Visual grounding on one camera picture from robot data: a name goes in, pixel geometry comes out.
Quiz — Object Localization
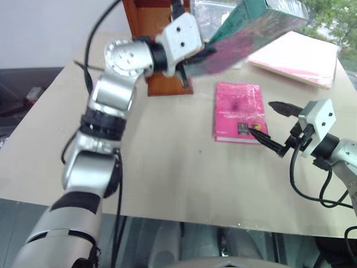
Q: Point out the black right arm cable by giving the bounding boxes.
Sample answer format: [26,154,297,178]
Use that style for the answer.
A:
[289,139,355,209]

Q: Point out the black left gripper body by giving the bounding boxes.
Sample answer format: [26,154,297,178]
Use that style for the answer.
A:
[174,55,196,88]

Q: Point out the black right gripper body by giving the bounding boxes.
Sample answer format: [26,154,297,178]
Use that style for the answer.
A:
[277,122,313,157]

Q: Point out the large pale pink book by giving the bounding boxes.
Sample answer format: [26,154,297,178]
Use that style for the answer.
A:
[247,30,341,90]

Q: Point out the green hardcover book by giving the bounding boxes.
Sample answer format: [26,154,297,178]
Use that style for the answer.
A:
[182,0,312,76]

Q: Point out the dark low furniture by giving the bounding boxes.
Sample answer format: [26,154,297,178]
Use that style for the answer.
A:
[0,66,65,142]

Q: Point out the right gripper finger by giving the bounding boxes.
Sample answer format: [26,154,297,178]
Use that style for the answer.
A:
[248,127,286,154]
[268,101,304,118]

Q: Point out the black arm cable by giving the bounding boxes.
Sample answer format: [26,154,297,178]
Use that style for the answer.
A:
[60,0,186,268]
[289,139,355,209]

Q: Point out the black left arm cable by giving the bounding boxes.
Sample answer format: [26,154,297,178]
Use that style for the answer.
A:
[60,0,186,268]

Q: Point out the pink paperback book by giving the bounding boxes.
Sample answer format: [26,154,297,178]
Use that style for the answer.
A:
[214,82,269,145]

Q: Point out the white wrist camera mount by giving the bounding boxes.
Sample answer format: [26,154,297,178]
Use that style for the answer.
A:
[297,98,336,159]
[156,12,203,79]

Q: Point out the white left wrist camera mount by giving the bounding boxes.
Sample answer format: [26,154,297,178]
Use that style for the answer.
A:
[156,12,203,79]

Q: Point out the green trees outside window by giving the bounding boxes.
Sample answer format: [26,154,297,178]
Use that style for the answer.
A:
[302,0,357,61]

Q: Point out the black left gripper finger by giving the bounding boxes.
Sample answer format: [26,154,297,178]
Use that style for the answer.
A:
[193,45,218,64]

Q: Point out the wooden bookshelf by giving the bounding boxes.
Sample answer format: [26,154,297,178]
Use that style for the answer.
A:
[122,0,194,97]

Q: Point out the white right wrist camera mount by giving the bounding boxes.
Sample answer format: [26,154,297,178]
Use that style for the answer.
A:
[297,98,336,159]

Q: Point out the clear plastic wrap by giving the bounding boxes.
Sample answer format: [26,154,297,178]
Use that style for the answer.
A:
[192,0,240,41]

